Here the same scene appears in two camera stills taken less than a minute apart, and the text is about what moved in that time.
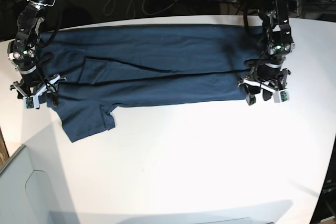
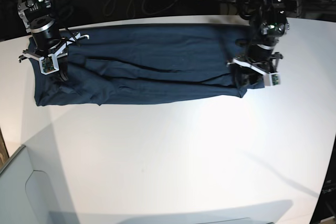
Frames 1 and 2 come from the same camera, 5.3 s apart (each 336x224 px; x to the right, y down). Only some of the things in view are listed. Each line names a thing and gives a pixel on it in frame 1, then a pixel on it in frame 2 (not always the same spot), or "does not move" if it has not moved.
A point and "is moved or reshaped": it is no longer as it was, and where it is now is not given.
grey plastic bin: [32, 188] does not move
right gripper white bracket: [280, 95] → [245, 73]
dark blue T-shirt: [100, 68] is moved or reshaped
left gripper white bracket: [33, 102] → [49, 65]
